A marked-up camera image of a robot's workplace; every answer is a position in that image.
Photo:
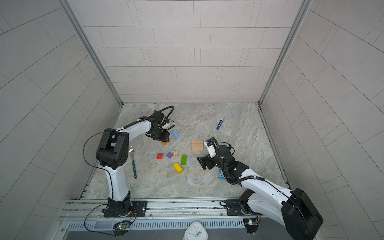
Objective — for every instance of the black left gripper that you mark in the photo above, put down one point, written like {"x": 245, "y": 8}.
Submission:
{"x": 165, "y": 138}

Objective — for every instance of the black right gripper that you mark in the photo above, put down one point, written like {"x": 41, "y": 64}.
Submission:
{"x": 208, "y": 160}

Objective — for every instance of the green wood block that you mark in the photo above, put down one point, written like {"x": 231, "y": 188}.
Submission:
{"x": 184, "y": 160}

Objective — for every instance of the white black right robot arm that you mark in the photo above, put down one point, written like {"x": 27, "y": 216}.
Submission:
{"x": 293, "y": 209}

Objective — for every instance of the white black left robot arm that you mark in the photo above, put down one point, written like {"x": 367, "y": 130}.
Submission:
{"x": 113, "y": 151}

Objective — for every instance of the light blue wood block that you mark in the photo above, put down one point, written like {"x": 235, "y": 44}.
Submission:
{"x": 175, "y": 134}

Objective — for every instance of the yellow wood block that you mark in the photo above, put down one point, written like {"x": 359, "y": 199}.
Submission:
{"x": 178, "y": 168}

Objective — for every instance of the blue robot toy figure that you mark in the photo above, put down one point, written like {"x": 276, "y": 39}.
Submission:
{"x": 221, "y": 175}

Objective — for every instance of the purple wood cube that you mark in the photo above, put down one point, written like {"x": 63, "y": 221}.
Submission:
{"x": 169, "y": 155}

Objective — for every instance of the blue white marker pen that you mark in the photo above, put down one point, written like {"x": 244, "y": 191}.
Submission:
{"x": 220, "y": 123}

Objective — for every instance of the white kitchen timer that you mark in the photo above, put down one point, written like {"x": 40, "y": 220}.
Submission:
{"x": 196, "y": 231}

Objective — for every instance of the right circuit board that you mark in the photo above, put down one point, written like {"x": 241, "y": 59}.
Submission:
{"x": 251, "y": 225}

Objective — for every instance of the circuit board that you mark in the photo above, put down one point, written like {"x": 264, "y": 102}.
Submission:
{"x": 251, "y": 225}
{"x": 122, "y": 226}

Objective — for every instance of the left circuit board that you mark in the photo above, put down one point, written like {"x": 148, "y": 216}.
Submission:
{"x": 122, "y": 226}

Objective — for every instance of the green handled fork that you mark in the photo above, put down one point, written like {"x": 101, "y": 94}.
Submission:
{"x": 131, "y": 152}

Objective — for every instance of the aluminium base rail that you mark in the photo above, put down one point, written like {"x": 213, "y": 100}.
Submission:
{"x": 158, "y": 209}

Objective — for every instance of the aluminium corner post left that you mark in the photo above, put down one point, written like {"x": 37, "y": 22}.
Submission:
{"x": 89, "y": 49}

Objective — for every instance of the aluminium corner post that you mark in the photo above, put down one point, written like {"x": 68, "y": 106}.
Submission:
{"x": 89, "y": 49}
{"x": 304, "y": 7}

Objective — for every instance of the aluminium corner post right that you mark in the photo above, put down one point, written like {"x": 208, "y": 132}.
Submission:
{"x": 304, "y": 7}

